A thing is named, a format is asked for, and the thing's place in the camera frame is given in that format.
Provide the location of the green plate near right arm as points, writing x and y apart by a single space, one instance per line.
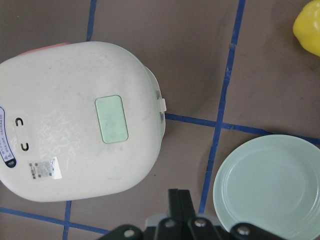
272 182

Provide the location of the yellow bell pepper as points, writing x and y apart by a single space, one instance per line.
306 27

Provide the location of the cream rice cooker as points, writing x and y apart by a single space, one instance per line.
78 121

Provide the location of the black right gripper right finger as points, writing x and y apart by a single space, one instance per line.
200 226

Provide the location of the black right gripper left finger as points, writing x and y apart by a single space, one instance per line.
170 227

